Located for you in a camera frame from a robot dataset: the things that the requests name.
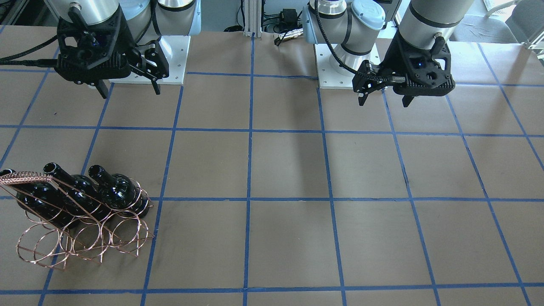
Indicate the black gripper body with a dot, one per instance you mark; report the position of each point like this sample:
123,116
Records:
130,46

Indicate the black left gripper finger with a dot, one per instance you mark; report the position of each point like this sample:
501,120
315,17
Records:
156,86

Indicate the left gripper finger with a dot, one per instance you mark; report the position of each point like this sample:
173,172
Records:
407,100
363,98

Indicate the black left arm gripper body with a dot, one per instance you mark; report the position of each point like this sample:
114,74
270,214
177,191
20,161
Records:
389,58

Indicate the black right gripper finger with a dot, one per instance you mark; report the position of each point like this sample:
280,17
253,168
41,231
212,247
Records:
102,88

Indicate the dark wine bottle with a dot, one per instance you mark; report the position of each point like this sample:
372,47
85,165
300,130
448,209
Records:
45,201
83,196

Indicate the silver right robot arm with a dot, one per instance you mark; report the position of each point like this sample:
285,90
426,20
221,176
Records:
149,20

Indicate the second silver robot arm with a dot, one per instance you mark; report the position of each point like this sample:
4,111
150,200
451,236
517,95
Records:
354,26

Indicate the dark wine bottle in basket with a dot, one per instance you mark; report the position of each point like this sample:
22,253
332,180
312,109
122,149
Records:
45,201

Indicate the brown gridded table mat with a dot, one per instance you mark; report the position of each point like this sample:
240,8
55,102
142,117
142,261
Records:
270,190

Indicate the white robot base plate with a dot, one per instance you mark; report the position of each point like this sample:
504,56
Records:
167,57

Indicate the aluminium frame post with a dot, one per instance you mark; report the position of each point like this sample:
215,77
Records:
252,18

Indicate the copper wire wine basket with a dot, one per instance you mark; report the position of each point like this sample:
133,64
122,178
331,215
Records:
45,245

